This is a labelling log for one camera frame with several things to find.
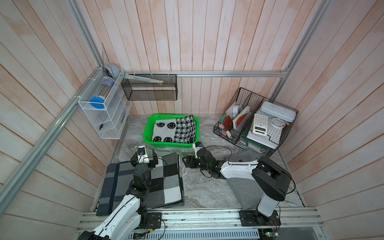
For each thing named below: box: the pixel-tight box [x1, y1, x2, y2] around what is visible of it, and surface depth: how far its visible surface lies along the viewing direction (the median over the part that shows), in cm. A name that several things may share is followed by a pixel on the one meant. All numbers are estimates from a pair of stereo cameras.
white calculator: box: [253, 113, 268, 136], surface depth 87 cm
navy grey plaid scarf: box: [96, 161, 135, 216], surface depth 86 cm
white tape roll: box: [271, 117, 286, 129], surface depth 90 cm
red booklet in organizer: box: [223, 115, 233, 131], surface depth 109 cm
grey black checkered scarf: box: [142, 152, 184, 209], surface depth 84 cm
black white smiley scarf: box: [152, 114, 196, 144], surface depth 106 cm
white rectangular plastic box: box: [260, 101, 297, 123], surface depth 94 cm
